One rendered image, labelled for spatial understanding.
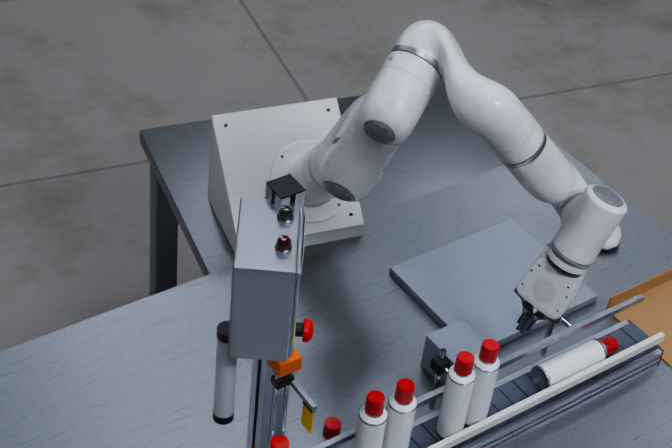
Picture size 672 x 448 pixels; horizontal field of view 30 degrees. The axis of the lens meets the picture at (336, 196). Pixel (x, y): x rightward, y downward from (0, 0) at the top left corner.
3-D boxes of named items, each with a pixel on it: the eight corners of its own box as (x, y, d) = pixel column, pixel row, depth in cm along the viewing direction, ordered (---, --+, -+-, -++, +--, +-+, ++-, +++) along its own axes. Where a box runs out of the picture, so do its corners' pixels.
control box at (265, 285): (227, 358, 194) (232, 267, 183) (235, 284, 208) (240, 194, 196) (292, 363, 195) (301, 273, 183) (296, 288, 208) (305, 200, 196)
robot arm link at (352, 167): (393, 152, 259) (357, 217, 254) (343, 123, 259) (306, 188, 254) (457, 65, 212) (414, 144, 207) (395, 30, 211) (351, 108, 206)
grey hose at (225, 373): (219, 427, 211) (224, 339, 198) (208, 413, 213) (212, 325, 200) (237, 419, 212) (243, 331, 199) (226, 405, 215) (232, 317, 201)
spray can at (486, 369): (470, 432, 241) (489, 358, 228) (454, 414, 244) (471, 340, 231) (491, 422, 243) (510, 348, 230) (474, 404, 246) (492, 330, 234)
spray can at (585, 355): (550, 377, 247) (624, 341, 257) (533, 360, 250) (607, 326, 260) (545, 395, 250) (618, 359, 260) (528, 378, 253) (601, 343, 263)
